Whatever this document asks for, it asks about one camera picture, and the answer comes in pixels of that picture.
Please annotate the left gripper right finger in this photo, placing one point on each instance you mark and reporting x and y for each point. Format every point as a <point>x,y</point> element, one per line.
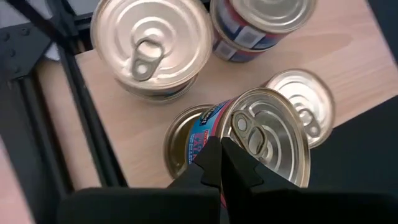
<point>280,205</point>

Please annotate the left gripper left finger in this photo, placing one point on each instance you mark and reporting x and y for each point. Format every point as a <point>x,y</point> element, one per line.
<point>155,205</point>

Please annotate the blue red pull-tab can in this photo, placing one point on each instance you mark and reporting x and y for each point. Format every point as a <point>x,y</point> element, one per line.
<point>175,140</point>
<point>174,40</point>
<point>155,96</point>
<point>298,87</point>
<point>273,12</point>
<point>276,143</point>
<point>230,52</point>

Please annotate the light wooden shelf board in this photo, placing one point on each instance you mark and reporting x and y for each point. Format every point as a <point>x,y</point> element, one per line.
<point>342,62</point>

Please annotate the black table mat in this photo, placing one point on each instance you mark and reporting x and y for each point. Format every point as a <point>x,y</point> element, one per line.
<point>357,155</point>

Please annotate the black metal shelf frame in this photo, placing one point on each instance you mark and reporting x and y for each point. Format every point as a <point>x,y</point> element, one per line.
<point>90,124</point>

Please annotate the black aluminium rig frame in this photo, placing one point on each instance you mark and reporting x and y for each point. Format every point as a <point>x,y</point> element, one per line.
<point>18,53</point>

